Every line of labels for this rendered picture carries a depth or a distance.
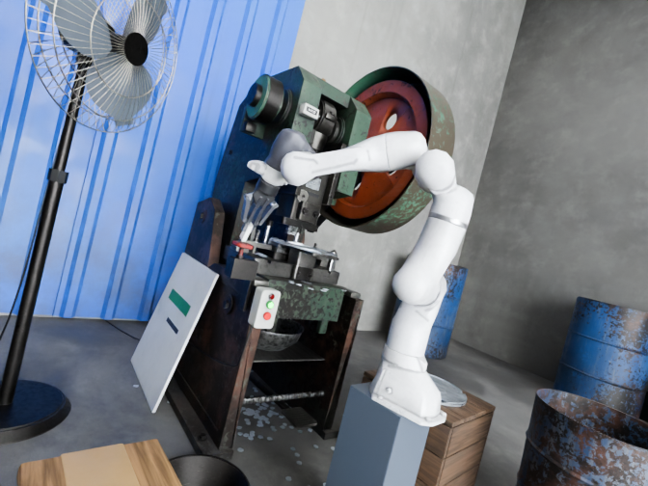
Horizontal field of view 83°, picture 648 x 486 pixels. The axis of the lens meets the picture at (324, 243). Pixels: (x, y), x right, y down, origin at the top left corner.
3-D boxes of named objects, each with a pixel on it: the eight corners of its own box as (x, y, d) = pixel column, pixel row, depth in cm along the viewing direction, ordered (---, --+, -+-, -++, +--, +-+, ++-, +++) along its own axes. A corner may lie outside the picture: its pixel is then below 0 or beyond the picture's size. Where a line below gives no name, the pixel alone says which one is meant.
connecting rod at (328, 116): (328, 179, 162) (347, 103, 161) (307, 171, 155) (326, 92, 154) (303, 177, 179) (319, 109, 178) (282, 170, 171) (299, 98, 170)
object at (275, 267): (337, 284, 170) (340, 272, 170) (252, 273, 142) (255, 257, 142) (301, 270, 193) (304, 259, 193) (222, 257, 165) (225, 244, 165)
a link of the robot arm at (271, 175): (293, 176, 119) (286, 190, 121) (280, 160, 128) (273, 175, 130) (260, 164, 111) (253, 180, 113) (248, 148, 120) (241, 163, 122)
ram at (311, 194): (322, 227, 162) (338, 161, 161) (295, 219, 152) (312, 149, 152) (301, 222, 175) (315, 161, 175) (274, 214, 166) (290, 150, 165)
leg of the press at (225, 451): (232, 459, 131) (294, 214, 129) (202, 466, 124) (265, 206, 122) (166, 354, 203) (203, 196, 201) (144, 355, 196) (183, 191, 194)
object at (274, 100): (285, 137, 147) (299, 83, 147) (260, 126, 140) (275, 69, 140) (260, 140, 165) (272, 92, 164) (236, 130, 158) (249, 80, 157)
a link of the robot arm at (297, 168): (388, 134, 113) (294, 151, 122) (380, 132, 96) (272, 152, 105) (391, 170, 115) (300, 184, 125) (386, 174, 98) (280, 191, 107)
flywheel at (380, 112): (458, 76, 176) (354, 119, 232) (434, 55, 163) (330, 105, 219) (445, 223, 167) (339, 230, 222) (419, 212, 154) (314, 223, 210)
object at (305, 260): (333, 289, 148) (340, 256, 148) (305, 285, 140) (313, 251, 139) (299, 275, 168) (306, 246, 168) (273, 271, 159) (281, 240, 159)
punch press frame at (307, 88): (323, 396, 162) (398, 101, 159) (234, 406, 135) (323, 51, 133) (246, 333, 224) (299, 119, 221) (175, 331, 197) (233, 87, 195)
